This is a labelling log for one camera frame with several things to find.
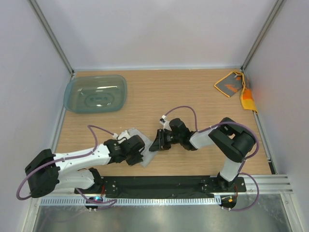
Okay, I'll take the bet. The aluminium rail frame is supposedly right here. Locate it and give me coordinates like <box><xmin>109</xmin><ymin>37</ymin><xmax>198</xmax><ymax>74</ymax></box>
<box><xmin>28</xmin><ymin>0</ymin><xmax>309</xmax><ymax>232</ymax></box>

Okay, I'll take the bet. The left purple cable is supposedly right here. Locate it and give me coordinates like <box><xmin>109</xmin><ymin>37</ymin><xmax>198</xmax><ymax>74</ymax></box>
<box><xmin>16</xmin><ymin>125</ymin><xmax>119</xmax><ymax>212</ymax></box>

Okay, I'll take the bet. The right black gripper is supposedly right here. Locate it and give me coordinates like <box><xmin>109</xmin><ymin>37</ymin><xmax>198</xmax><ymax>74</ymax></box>
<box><xmin>150</xmin><ymin>129</ymin><xmax>182</xmax><ymax>151</ymax></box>

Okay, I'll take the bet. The white slotted cable duct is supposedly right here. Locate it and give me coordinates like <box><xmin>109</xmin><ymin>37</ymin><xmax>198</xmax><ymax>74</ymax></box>
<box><xmin>40</xmin><ymin>195</ymin><xmax>221</xmax><ymax>206</ymax></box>

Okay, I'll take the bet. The grey orange towel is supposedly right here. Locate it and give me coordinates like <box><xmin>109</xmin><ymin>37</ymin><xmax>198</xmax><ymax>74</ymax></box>
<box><xmin>214</xmin><ymin>71</ymin><xmax>258</xmax><ymax>114</ymax></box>

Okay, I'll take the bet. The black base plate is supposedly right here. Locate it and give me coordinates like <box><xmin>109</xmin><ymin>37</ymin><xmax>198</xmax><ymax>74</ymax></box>
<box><xmin>81</xmin><ymin>175</ymin><xmax>247</xmax><ymax>194</ymax></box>

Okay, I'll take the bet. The teal plastic container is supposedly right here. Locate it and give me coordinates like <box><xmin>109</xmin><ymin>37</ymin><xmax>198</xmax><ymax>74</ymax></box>
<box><xmin>63</xmin><ymin>74</ymin><xmax>127</xmax><ymax>114</ymax></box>

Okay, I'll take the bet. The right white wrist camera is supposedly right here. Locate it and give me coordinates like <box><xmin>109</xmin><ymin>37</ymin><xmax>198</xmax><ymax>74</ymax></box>
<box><xmin>159</xmin><ymin>115</ymin><xmax>171</xmax><ymax>131</ymax></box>

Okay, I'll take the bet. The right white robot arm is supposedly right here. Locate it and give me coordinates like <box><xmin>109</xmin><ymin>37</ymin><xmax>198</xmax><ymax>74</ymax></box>
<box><xmin>149</xmin><ymin>117</ymin><xmax>259</xmax><ymax>191</ymax></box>

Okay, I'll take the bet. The grey panda towel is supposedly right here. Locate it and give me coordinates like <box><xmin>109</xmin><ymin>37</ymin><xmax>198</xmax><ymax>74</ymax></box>
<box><xmin>128</xmin><ymin>128</ymin><xmax>157</xmax><ymax>168</ymax></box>

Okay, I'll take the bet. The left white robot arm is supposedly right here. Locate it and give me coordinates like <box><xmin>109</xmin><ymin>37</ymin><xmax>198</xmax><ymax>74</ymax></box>
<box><xmin>25</xmin><ymin>135</ymin><xmax>145</xmax><ymax>198</ymax></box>

